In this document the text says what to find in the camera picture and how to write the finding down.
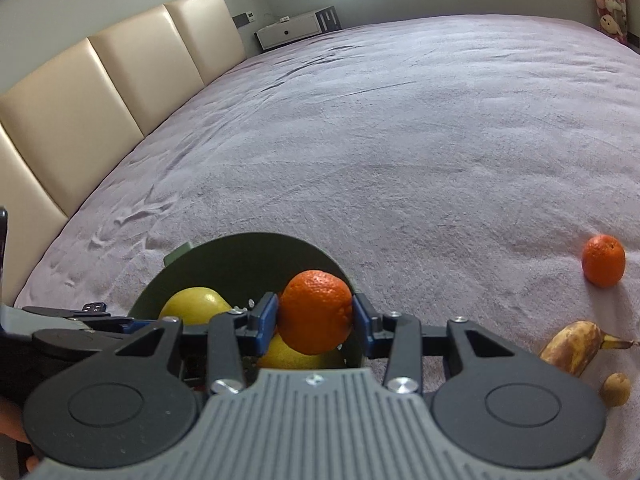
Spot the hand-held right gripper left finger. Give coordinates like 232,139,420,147
120,294,279,395

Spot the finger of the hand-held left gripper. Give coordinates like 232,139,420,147
90,317,153,336
22,301,112,320

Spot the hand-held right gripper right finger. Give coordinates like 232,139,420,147
352,294,517,395

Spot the yellow-green lemon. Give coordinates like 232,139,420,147
257,332,346,371
159,287,233,326

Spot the orange tangerine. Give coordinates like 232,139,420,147
581,234,626,288
277,270,354,356

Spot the green colander bowl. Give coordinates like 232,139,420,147
127,232,373,370

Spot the overripe brown-spotted banana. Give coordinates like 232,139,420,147
539,321,640,377

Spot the small brown kiwi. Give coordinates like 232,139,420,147
598,372,632,408

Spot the person's left hand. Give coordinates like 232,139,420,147
0,396,42,473

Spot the cream padded headboard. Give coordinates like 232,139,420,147
0,0,247,306

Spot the white bedside table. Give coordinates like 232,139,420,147
254,12,323,51

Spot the black slotted rack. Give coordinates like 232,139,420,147
316,6,342,32

